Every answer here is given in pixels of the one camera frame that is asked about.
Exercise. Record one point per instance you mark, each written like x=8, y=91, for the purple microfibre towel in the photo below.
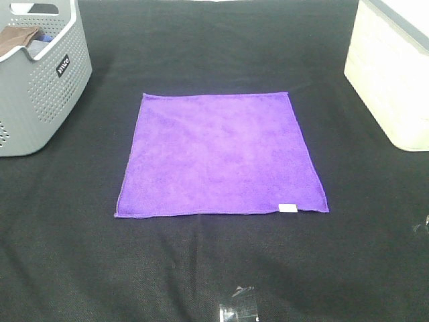
x=218, y=154

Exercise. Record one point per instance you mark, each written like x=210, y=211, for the black table cloth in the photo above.
x=64, y=257

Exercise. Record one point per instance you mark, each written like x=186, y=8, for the grey perforated laundry basket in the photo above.
x=38, y=92

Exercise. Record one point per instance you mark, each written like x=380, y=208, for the white storage box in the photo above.
x=387, y=65

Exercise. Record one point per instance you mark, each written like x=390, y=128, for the blue cloth in basket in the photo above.
x=36, y=45

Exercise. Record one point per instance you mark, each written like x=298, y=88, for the brown towel in basket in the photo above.
x=13, y=36

